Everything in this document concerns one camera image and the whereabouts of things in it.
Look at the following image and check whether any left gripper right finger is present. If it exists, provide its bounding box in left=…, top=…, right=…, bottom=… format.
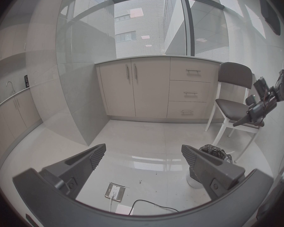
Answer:
left=181, top=145, right=246, bottom=197

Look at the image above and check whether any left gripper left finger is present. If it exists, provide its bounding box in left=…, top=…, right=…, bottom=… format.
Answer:
left=39, top=143, right=107, bottom=195

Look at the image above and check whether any black plastic bag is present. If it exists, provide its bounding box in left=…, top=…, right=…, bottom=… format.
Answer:
left=189, top=144, right=233, bottom=181

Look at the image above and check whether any grey and white chair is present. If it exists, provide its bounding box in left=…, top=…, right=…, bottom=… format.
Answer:
left=205, top=62, right=266, bottom=163

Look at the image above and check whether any beige kitchen counter cabinet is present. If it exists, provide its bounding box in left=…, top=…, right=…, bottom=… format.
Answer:
left=0, top=88, right=42, bottom=155

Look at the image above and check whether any silver faucet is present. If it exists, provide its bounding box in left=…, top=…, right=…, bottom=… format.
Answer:
left=6, top=81, right=16, bottom=95

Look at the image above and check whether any beige cabinet with drawers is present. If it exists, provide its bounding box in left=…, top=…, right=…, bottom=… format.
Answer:
left=95, top=55, right=222, bottom=123

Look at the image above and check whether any window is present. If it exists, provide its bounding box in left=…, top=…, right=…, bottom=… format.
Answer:
left=67, top=0, right=230, bottom=59

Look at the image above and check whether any black cable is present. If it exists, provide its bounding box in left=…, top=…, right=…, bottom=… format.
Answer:
left=130, top=199, right=181, bottom=216

